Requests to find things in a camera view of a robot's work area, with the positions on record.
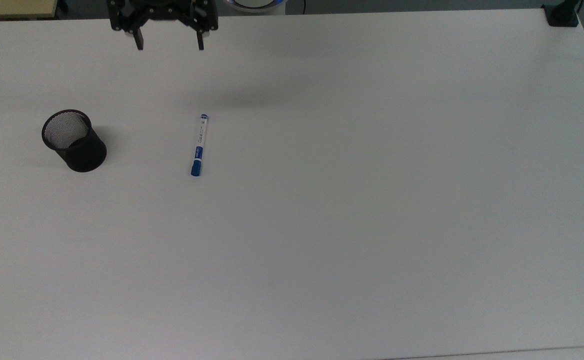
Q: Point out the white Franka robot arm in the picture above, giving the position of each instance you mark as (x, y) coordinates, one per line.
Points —
(257, 9)

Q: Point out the black mesh pen cup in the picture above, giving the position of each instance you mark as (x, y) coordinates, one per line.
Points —
(79, 150)

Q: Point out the beige wooden table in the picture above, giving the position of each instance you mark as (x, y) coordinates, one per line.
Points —
(12, 7)

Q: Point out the blue and white marker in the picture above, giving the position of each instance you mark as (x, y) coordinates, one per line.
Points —
(199, 145)

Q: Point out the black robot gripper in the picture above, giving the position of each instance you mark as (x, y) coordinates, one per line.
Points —
(164, 10)

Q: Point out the black clamp mount base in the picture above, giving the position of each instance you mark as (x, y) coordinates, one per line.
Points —
(562, 15)

